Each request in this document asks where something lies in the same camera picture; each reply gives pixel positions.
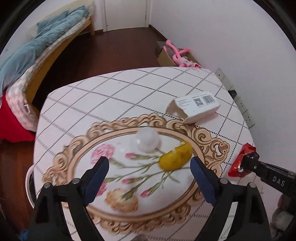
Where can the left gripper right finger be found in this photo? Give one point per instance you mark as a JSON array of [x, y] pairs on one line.
[[207, 181]]

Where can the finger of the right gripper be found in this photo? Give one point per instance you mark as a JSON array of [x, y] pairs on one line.
[[250, 163]]

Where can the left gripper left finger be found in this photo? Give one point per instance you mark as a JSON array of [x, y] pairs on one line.
[[92, 180]]

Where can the red foil wrapper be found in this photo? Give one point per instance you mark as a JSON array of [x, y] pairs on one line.
[[236, 170]]

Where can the white barcode cardboard box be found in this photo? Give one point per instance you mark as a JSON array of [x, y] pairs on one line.
[[193, 107]]

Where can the white round trash bin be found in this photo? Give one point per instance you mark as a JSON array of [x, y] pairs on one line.
[[27, 185]]

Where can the clear plastic dome lid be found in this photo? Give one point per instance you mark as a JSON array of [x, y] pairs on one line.
[[147, 139]]

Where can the black power adapter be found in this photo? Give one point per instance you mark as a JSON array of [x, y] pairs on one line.
[[232, 93]]

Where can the white checkered tablecloth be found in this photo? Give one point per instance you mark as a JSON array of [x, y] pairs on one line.
[[134, 118]]

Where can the red blanket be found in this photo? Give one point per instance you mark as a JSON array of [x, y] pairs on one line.
[[11, 130]]

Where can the pink panther plush toy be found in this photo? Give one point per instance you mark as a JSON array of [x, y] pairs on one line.
[[179, 56]]

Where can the brown cardboard box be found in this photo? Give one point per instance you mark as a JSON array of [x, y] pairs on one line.
[[164, 59]]

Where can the light blue duvet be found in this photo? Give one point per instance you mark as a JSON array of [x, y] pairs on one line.
[[48, 32]]

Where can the white room door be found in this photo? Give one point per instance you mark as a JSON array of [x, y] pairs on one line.
[[118, 15]]

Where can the white wall socket strip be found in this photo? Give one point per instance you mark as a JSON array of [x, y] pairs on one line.
[[238, 100]]

